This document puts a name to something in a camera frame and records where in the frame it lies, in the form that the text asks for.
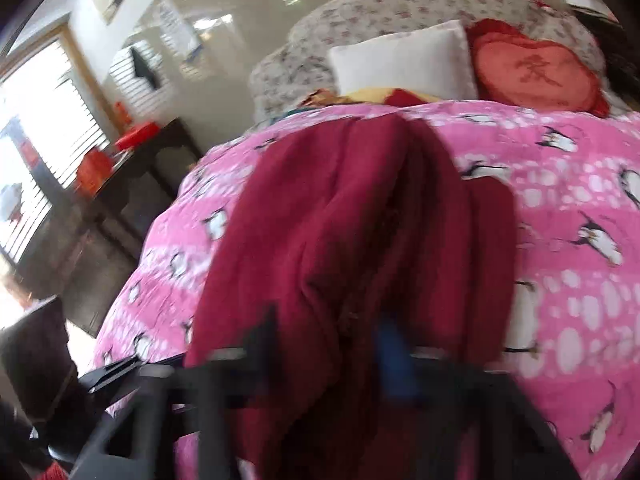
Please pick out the person's left forearm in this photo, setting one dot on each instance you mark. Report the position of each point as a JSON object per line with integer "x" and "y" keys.
{"x": 35, "y": 355}

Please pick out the window with blinds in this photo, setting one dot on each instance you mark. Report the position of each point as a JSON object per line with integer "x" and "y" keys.
{"x": 45, "y": 150}

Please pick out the yellow red patterned cloth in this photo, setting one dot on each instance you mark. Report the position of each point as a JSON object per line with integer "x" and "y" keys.
{"x": 370, "y": 95}

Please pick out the wall calendar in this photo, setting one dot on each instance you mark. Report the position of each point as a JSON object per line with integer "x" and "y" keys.
{"x": 179, "y": 27}

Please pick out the red heart cushion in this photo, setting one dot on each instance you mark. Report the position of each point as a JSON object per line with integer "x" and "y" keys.
{"x": 535, "y": 70}

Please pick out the red cardboard box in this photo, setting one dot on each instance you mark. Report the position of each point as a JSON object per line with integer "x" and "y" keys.
{"x": 95, "y": 172}

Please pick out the white pillow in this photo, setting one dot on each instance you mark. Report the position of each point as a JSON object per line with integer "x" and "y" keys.
{"x": 405, "y": 67}

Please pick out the pink penguin print blanket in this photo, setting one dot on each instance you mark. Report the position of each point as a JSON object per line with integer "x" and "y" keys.
{"x": 565, "y": 220}

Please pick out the dark hanging cloth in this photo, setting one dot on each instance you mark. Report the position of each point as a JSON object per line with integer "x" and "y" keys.
{"x": 145, "y": 67}

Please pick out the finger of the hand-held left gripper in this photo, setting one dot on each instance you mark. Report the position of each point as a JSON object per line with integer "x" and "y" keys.
{"x": 115, "y": 372}

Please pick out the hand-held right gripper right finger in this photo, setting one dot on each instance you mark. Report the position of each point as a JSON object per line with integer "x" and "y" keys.
{"x": 395, "y": 360}

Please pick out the dark red sweater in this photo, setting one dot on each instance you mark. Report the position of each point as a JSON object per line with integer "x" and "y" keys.
{"x": 350, "y": 240}

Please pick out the red round gift box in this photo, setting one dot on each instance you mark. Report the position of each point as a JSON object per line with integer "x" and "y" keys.
{"x": 136, "y": 136}

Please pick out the dark wooden table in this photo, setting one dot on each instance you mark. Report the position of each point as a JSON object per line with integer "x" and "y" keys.
{"x": 145, "y": 170}

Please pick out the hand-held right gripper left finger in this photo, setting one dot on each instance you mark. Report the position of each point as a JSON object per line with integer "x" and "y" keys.
{"x": 260, "y": 345}

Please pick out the white flat box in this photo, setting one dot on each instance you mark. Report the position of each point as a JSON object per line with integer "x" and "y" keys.
{"x": 585, "y": 2}

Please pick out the red wall sticker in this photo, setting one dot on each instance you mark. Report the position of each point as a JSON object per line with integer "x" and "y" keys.
{"x": 123, "y": 114}

